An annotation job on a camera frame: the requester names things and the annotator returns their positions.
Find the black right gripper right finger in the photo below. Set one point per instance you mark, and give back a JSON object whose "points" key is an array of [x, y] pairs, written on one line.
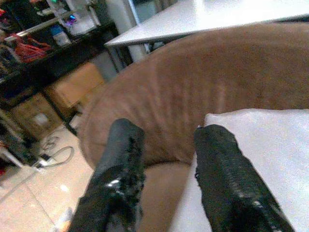
{"points": [[227, 178]]}

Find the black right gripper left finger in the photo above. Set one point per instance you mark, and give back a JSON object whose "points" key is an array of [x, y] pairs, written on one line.
{"points": [[116, 178]]}

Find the white pillow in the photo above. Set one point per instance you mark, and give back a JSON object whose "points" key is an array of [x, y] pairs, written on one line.
{"points": [[265, 149]]}

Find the brown sofa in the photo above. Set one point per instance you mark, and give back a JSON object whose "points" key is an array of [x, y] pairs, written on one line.
{"points": [[205, 79]]}

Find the white power strip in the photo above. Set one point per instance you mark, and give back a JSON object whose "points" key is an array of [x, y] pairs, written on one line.
{"points": [[43, 159]]}

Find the brown cardboard box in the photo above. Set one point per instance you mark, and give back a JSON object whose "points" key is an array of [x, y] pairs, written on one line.
{"points": [[33, 116], [77, 84]]}

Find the black shelf rack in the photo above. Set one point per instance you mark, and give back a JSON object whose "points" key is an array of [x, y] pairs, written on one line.
{"points": [[48, 55]]}

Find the white plastic jar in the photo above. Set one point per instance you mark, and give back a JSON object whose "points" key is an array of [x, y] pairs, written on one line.
{"points": [[60, 35]]}

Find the red cloth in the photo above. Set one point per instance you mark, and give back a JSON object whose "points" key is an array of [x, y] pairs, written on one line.
{"points": [[29, 47]]}

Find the white table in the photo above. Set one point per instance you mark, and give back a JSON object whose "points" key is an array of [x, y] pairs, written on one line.
{"points": [[200, 21]]}

